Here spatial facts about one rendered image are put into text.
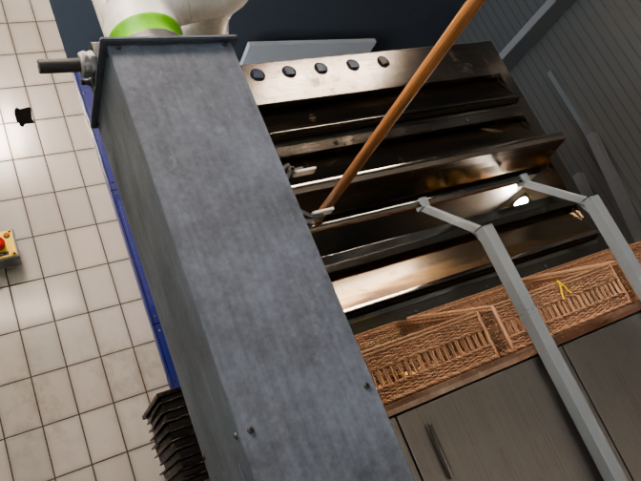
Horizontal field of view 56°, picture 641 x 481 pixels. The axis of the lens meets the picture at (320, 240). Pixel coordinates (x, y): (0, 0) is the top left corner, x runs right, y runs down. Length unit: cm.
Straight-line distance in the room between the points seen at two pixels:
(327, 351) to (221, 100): 42
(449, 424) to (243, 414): 96
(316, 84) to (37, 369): 160
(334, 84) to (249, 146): 186
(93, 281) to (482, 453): 130
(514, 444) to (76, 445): 123
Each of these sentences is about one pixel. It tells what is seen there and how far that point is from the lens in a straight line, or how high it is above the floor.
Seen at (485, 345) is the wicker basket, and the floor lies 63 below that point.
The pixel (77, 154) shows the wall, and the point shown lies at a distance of 232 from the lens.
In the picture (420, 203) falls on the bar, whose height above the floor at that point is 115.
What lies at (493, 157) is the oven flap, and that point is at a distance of 277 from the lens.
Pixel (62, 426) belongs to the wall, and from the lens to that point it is 197.
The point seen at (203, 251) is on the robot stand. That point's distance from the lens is 81.
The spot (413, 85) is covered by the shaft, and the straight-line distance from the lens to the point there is 140.
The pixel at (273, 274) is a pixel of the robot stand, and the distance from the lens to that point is 83.
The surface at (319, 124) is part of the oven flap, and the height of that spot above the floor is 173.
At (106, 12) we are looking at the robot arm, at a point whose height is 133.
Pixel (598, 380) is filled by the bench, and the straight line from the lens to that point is 198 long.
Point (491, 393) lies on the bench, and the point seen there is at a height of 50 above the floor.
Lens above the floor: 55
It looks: 18 degrees up
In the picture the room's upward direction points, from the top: 23 degrees counter-clockwise
